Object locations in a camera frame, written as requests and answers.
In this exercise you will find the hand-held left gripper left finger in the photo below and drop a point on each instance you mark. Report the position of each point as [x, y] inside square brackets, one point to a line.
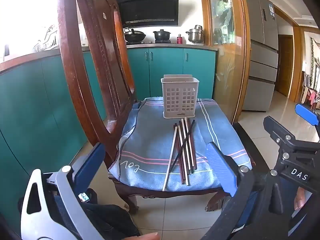
[91, 165]

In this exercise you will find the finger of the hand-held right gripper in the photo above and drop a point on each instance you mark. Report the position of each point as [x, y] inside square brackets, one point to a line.
[307, 113]
[277, 128]

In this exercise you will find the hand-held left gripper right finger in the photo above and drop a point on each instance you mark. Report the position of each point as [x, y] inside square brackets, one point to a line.
[220, 170]

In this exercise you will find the white chopstick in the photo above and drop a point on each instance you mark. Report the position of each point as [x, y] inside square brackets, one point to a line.
[171, 155]
[186, 160]

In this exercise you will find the brown chopstick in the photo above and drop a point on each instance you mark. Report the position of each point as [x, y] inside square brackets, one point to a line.
[181, 132]
[180, 168]

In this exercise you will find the white plastic utensil basket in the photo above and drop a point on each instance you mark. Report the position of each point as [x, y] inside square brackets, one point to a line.
[175, 100]

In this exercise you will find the person's right hand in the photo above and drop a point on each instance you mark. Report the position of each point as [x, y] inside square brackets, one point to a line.
[300, 197]

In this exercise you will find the person's left hand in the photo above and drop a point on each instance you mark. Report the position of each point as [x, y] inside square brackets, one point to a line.
[145, 237]

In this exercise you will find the clothes drying rack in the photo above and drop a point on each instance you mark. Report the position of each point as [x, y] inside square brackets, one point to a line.
[311, 96]

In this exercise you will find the brown wooden door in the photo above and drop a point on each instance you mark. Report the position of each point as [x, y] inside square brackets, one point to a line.
[285, 67]

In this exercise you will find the person's left leg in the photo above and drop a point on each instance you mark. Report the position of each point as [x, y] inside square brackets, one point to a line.
[105, 217]

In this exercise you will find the blue striped cloth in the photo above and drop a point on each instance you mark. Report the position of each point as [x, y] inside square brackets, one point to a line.
[150, 142]

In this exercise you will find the silver refrigerator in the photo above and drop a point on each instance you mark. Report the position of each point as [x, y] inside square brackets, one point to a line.
[262, 67]

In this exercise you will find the wood framed glass door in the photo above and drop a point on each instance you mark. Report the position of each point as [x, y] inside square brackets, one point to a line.
[225, 55]

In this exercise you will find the teal base cabinets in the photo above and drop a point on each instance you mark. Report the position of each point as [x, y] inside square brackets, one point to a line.
[195, 75]

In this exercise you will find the carved wooden chair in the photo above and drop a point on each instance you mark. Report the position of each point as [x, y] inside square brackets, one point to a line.
[97, 55]

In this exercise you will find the grey kitchen countertop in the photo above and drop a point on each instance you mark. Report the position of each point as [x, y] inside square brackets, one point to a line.
[190, 45]

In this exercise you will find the stainless steel pot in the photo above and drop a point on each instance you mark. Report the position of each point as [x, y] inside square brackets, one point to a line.
[195, 35]

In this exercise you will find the metal dish rack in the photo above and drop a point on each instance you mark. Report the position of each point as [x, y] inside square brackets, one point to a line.
[48, 40]

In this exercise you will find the red bottle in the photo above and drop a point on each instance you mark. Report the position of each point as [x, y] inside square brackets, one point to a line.
[179, 39]

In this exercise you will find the black gas stove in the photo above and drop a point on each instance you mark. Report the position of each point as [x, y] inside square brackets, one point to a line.
[150, 42]

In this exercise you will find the black wok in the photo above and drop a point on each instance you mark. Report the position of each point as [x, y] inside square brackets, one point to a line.
[135, 36]

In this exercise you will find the black cooking pot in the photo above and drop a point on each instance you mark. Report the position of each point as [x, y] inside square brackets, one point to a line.
[162, 35]

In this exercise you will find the black range hood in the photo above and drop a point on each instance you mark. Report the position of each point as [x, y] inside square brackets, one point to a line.
[150, 7]

